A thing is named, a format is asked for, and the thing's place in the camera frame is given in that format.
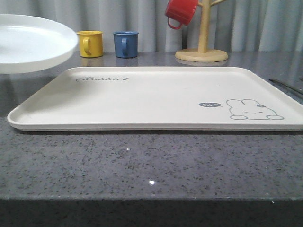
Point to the yellow enamel mug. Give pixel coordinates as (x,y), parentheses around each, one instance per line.
(90,43)

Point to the wooden mug tree stand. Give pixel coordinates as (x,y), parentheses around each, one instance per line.
(203,53)

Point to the cream rabbit serving tray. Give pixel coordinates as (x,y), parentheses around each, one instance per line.
(158,98)

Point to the red enamel mug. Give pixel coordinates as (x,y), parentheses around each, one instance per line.
(181,11)

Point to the blue enamel mug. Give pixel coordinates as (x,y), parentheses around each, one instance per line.
(126,44)

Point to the silver metal chopstick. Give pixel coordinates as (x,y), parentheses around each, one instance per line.
(287,86)

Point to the white round plate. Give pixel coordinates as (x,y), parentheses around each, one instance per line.
(29,44)

